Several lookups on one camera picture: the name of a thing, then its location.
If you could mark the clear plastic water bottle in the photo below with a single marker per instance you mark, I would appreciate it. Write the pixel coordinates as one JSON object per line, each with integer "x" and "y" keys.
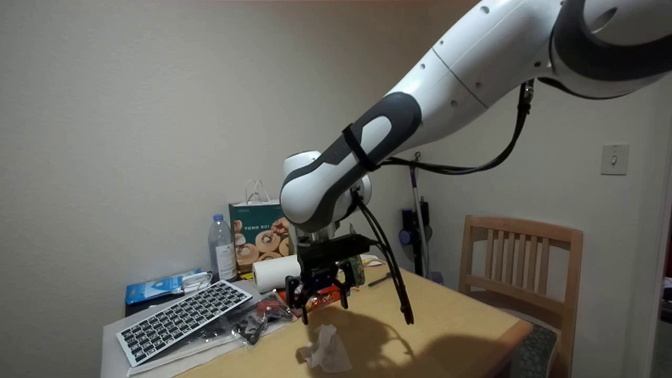
{"x": 221, "y": 248}

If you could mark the purple vacuum cleaner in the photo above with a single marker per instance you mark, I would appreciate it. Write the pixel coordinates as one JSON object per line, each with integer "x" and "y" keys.
{"x": 413, "y": 223}

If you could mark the white keyboard with dark keys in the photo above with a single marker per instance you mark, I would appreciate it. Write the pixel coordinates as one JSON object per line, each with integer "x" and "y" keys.
{"x": 154, "y": 335}

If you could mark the white cloth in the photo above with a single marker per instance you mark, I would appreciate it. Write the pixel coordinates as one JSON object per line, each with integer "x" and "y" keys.
{"x": 325, "y": 354}

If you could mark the white wall light switch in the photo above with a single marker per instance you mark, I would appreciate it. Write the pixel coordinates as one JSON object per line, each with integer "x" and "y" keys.
{"x": 613, "y": 161}

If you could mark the green doughnut paper bag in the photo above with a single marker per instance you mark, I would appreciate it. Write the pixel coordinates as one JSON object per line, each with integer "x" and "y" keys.
{"x": 258, "y": 229}

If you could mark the red snack packet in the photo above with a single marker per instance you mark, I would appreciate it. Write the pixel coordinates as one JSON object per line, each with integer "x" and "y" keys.
{"x": 325, "y": 297}

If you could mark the blue wet wipes packet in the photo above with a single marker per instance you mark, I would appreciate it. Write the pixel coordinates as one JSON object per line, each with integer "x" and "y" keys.
{"x": 163, "y": 288}

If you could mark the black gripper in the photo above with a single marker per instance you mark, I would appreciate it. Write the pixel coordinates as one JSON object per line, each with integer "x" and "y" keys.
{"x": 308, "y": 281}

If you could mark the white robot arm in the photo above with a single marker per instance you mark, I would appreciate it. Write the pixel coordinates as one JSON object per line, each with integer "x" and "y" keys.
{"x": 591, "y": 49}

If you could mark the wooden chair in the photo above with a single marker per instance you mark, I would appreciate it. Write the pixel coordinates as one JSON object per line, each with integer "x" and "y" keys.
{"x": 532, "y": 269}

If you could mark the white paper towel roll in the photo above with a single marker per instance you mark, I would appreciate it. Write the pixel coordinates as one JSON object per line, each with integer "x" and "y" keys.
{"x": 271, "y": 274}

